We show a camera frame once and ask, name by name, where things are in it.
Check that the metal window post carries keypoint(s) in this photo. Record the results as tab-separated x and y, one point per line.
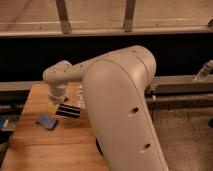
63	16
129	15

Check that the right metal window post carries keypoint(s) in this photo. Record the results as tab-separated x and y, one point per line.
129	15

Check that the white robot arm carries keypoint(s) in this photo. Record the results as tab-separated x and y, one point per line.
114	87

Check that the black plate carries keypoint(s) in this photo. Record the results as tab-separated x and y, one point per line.
98	146

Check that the left metal window post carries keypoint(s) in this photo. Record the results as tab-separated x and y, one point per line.
63	16

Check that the blue sponge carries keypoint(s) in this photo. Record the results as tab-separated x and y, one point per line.
46	121

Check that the wooden table board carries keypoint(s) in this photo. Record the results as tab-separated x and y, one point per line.
69	147

